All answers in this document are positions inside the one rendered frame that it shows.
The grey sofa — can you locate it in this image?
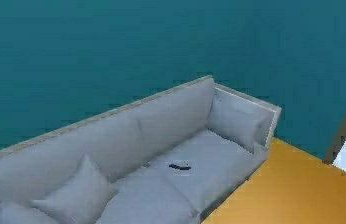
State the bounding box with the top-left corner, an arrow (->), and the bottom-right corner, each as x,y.
0,74 -> 283,224

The black remote control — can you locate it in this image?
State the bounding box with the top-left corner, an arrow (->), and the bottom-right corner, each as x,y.
168,163 -> 192,172

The grey square cushion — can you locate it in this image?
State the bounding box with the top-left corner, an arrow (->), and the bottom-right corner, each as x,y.
29,153 -> 120,224

